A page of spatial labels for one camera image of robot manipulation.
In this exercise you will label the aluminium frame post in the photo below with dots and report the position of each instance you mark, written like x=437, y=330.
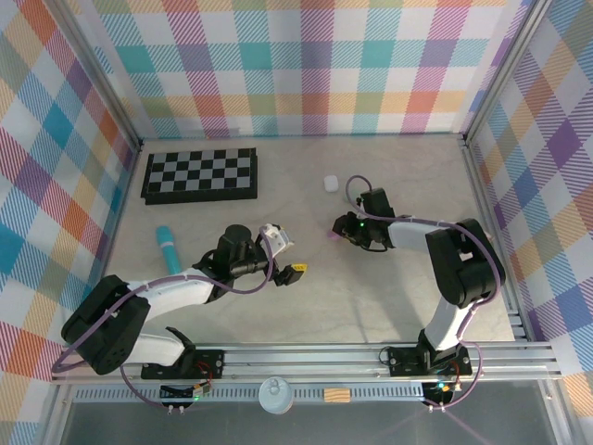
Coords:
x=505, y=69
x=104, y=76

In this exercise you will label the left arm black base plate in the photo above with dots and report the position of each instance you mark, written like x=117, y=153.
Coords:
x=208, y=361

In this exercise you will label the grey metal panel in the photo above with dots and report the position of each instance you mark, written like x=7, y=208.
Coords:
x=324, y=426

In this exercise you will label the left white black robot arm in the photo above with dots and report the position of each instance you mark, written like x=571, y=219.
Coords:
x=176, y=287

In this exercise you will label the small wooden block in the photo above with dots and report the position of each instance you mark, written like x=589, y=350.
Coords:
x=337, y=395

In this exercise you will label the left aluminium frame post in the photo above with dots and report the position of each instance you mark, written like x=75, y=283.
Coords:
x=104, y=76

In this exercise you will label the aluminium mounting rail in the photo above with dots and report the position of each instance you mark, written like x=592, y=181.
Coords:
x=301, y=361

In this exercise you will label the black grey chessboard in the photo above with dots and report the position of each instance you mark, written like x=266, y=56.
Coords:
x=199, y=176

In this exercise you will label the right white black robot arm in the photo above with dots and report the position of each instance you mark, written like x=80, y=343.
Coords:
x=407, y=234

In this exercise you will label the perforated metal strip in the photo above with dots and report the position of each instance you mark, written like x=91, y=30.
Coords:
x=306, y=394

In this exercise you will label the right aluminium frame post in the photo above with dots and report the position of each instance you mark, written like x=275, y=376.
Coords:
x=505, y=69

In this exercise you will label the white earbud charging case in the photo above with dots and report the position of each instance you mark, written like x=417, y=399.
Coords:
x=330, y=183

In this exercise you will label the small circuit board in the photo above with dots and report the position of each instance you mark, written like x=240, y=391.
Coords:
x=185, y=393
x=440, y=391

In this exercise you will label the left small circuit board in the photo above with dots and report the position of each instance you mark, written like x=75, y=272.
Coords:
x=185, y=393

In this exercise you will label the right aluminium side rail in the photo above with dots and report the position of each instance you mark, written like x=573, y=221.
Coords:
x=482, y=190

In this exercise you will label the right small circuit board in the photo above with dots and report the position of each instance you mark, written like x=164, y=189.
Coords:
x=440, y=391

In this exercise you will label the teal cylinder tube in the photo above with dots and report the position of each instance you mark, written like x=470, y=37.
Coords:
x=167, y=245

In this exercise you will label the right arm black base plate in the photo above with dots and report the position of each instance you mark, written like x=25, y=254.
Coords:
x=403, y=361

